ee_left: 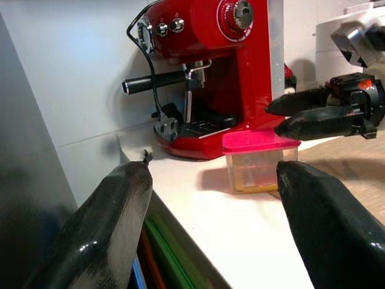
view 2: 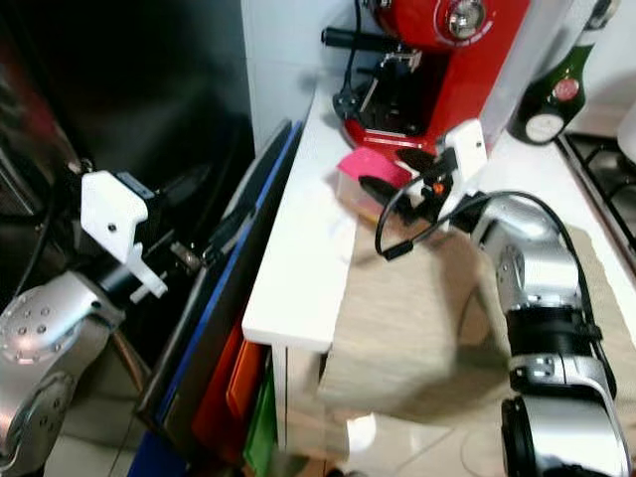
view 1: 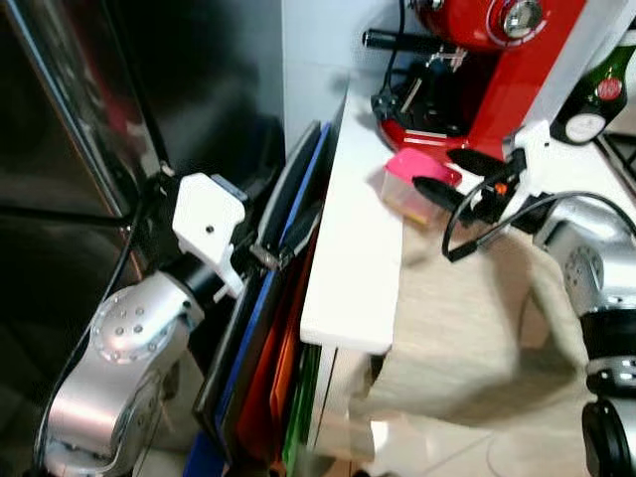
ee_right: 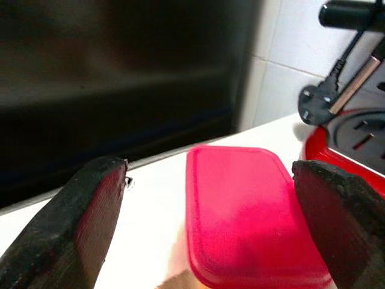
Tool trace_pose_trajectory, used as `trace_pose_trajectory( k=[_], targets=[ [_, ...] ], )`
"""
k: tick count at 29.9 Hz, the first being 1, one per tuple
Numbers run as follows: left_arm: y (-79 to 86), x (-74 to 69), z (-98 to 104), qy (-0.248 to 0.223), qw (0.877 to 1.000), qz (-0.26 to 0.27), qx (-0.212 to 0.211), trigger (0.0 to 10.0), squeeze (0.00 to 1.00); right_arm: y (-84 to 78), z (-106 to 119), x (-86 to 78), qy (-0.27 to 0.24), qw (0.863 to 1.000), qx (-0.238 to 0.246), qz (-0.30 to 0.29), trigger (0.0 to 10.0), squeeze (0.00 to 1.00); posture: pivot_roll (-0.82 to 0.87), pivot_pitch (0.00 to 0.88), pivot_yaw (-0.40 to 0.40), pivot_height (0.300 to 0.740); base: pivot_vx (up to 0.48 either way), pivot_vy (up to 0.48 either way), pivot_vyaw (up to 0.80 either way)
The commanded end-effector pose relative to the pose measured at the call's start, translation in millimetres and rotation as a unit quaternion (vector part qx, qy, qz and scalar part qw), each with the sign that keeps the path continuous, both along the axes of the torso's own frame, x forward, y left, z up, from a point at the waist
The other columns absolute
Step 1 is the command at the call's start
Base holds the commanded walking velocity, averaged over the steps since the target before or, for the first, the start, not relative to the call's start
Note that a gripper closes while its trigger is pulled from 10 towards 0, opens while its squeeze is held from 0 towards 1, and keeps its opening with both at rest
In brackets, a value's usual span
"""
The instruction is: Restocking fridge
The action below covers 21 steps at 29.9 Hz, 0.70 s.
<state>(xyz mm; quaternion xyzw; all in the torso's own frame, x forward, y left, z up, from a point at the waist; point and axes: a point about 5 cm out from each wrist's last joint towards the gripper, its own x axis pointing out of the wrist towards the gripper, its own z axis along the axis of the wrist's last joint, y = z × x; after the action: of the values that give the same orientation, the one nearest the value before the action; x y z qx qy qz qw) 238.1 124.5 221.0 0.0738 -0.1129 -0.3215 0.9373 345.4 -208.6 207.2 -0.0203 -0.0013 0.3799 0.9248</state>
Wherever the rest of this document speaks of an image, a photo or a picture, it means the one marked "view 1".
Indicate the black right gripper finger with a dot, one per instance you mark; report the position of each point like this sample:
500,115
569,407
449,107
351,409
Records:
475,164
439,194

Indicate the pink lidded food container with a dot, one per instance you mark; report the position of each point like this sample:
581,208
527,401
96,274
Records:
412,169

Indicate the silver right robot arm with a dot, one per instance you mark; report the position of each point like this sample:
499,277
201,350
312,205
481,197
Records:
586,258

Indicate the red coffee machine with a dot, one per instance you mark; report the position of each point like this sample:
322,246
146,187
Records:
517,89

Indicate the black coffee machine plug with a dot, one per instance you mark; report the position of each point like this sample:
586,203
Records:
383,102

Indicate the dark green liqueur bottle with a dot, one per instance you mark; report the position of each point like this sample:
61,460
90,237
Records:
596,99

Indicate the blue plastic tray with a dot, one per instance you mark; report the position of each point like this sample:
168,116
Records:
204,459

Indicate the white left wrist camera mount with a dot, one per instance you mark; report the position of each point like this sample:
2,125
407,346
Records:
207,224

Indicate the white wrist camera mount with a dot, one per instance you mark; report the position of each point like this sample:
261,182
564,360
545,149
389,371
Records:
532,154
207,224

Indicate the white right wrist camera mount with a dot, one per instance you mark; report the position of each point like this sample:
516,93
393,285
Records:
532,154

